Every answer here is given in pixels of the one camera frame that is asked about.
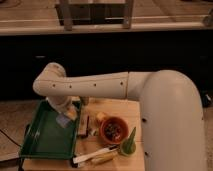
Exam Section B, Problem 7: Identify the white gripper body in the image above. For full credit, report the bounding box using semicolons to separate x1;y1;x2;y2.
47;96;77;120

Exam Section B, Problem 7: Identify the blue-grey sponge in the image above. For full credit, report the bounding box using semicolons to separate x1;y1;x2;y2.
56;115;70;128

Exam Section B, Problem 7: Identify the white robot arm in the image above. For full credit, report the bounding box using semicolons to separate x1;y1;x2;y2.
33;62;207;171

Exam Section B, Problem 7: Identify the green plastic tray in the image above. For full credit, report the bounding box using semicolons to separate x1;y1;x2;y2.
19;100;80;160

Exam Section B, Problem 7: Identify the wooden block with dark strip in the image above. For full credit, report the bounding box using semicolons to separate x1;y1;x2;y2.
78;115;89;138

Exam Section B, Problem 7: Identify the orange bowl with food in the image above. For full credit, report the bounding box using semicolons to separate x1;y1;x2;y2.
99;117;129;144

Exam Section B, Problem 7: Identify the yellow corn cob toy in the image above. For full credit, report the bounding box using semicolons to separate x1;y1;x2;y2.
91;151;118;165

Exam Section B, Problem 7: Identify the green cone toy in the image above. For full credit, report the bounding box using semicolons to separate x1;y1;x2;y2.
120;128;136;156

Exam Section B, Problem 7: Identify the dark blue floor device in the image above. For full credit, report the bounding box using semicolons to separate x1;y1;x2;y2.
201;93;212;108

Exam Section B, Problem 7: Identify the black cable on floor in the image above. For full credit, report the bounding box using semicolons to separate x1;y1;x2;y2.
0;129;22;148

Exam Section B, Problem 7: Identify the wooden chair frame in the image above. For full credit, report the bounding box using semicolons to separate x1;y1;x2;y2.
55;0;134;32

